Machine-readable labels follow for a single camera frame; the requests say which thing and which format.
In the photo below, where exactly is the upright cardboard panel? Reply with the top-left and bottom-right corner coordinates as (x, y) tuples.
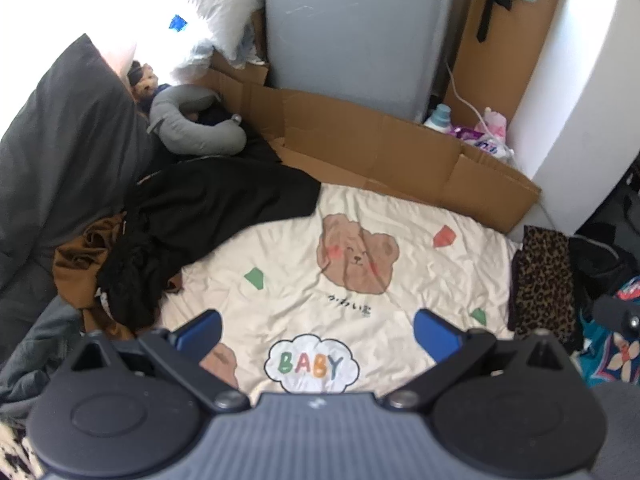
(445, 0), (568, 121)

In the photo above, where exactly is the brown garment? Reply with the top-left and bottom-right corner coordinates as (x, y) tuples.
(52, 212), (171, 341)

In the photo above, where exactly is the white refill pouch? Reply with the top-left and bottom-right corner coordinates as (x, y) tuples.
(470, 137), (516, 163)

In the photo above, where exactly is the teal printed jersey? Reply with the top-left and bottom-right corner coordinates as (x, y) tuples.
(580, 275), (640, 386)

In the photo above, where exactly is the pink plastic bag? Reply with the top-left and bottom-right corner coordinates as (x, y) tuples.
(472, 107), (508, 138)

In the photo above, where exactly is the grey cloth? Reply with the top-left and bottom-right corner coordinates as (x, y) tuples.
(590, 382), (640, 480)

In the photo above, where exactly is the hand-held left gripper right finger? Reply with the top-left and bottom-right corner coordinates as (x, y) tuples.
(382, 308), (576, 413)

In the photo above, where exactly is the leopard print skirt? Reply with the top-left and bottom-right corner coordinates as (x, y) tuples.
(507, 225), (583, 346)

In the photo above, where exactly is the white pillow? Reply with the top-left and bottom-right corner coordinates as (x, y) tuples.
(155, 0), (266, 58)

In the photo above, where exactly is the white cable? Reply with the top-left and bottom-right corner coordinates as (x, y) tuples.
(445, 57), (488, 121)

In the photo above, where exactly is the grey cabinet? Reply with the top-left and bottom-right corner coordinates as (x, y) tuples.
(264, 0), (458, 123)

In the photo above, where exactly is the black bag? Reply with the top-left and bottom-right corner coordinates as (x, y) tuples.
(567, 160), (640, 291)

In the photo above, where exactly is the grey neck pillow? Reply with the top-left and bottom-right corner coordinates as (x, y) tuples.
(147, 85), (246, 153)

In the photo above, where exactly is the clear plastic bag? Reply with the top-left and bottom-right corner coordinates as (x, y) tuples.
(167, 35), (221, 83)

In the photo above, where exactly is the white detergent bottle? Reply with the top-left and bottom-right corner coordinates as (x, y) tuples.
(424, 104), (453, 133)

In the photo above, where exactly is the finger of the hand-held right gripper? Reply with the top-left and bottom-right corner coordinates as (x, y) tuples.
(591, 294), (640, 333)

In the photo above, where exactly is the cream bear printed blanket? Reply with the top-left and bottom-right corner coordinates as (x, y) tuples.
(160, 182), (591, 396)

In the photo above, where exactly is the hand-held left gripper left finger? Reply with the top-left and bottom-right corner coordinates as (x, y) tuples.
(67, 308), (251, 413)

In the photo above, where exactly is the black garment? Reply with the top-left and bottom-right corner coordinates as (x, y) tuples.
(97, 137), (323, 331)

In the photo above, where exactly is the black and white cloth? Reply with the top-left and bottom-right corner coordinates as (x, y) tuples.
(0, 422), (43, 480)

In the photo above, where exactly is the brown teddy toy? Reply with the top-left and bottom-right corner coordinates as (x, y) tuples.
(127, 60), (161, 106)

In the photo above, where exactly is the grey garment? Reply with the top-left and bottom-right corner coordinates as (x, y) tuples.
(0, 295), (96, 401)

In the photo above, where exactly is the flat cardboard sheet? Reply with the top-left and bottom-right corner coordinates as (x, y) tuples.
(202, 52), (543, 233)

